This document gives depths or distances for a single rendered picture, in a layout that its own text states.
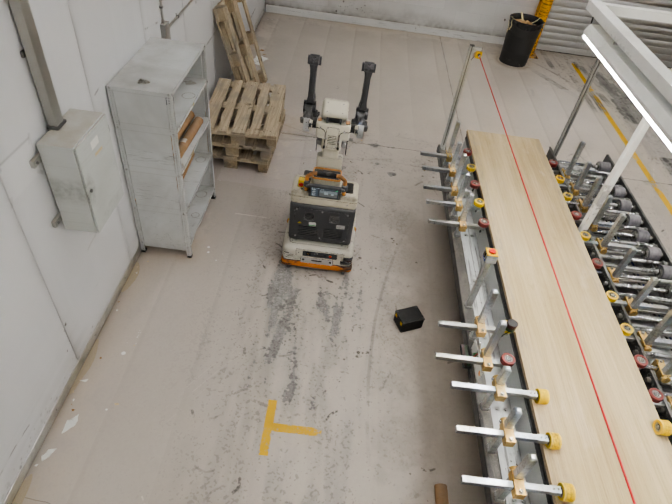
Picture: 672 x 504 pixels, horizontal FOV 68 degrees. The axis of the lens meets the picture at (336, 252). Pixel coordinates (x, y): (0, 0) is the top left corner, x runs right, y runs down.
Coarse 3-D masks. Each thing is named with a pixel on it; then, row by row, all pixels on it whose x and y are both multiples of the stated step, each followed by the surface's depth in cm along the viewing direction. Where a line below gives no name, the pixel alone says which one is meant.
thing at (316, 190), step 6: (306, 186) 393; (312, 186) 384; (318, 186) 384; (324, 186) 384; (330, 186) 385; (336, 186) 385; (342, 186) 392; (312, 192) 393; (318, 192) 392; (324, 192) 391; (330, 192) 390; (336, 192) 389; (330, 198) 399; (336, 198) 398
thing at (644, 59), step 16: (592, 0) 286; (608, 16) 266; (624, 16) 286; (640, 16) 285; (656, 16) 285; (608, 32) 261; (624, 32) 250; (624, 48) 244; (640, 48) 235; (640, 64) 229; (656, 64) 222; (656, 80) 216; (640, 128) 332; (624, 160) 348; (608, 176) 363; (608, 192) 367; (592, 208) 380
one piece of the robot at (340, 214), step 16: (304, 176) 414; (336, 176) 388; (304, 192) 400; (352, 192) 406; (304, 208) 410; (320, 208) 409; (336, 208) 409; (352, 208) 406; (304, 224) 421; (320, 224) 420; (336, 224) 419; (352, 224) 419; (320, 240) 432; (336, 240) 431
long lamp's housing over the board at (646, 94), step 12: (588, 36) 277; (600, 36) 267; (600, 48) 262; (612, 48) 255; (612, 60) 250; (624, 60) 244; (624, 72) 238; (636, 72) 234; (624, 84) 235; (636, 84) 228; (648, 84) 225; (636, 96) 224; (648, 96) 218; (660, 96) 217; (648, 108) 215; (660, 108) 209; (660, 120) 206
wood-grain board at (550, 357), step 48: (480, 144) 466; (528, 144) 476; (480, 192) 414; (528, 192) 417; (528, 240) 371; (576, 240) 378; (528, 288) 335; (576, 288) 340; (528, 336) 305; (528, 384) 280; (576, 384) 283; (624, 384) 287; (576, 432) 261; (624, 432) 264; (576, 480) 243; (624, 480) 245
